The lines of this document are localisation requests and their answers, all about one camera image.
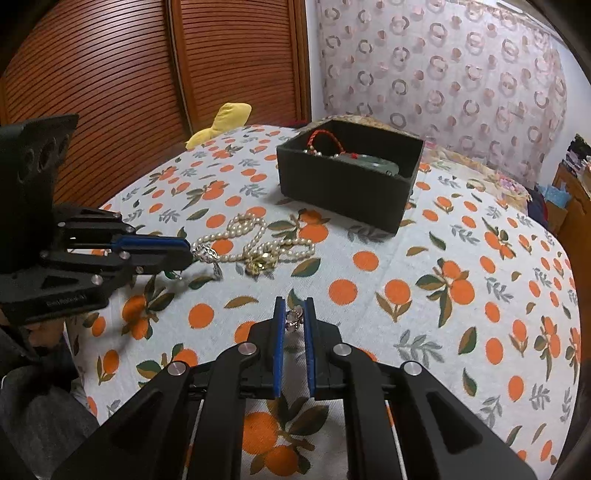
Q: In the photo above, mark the blue gift bag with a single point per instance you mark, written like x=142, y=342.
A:
x=557, y=196

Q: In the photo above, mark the floral bed quilt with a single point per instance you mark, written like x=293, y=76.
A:
x=506, y=190

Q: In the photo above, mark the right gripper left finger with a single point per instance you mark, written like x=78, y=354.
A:
x=187, y=422

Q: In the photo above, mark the wooden sideboard cabinet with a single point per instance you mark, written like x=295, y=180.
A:
x=574, y=233

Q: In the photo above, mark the pale green jade bangle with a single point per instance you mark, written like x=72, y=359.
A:
x=369, y=162

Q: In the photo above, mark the yellow plush toy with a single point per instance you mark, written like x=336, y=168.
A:
x=229, y=116

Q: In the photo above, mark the orange print white blanket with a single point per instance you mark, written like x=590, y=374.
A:
x=481, y=296

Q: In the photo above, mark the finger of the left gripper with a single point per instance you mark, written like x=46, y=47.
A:
x=155, y=262
x=145, y=242

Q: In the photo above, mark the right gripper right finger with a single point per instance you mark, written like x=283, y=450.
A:
x=401, y=422

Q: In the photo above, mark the black square jewelry box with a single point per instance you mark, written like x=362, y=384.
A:
x=310, y=174

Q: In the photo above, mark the brown louvered wardrobe door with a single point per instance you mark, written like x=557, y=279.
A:
x=143, y=76

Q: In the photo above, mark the black camera box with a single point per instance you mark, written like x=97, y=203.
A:
x=31, y=153

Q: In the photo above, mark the pink circle pattern curtain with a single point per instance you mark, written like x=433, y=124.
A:
x=465, y=75

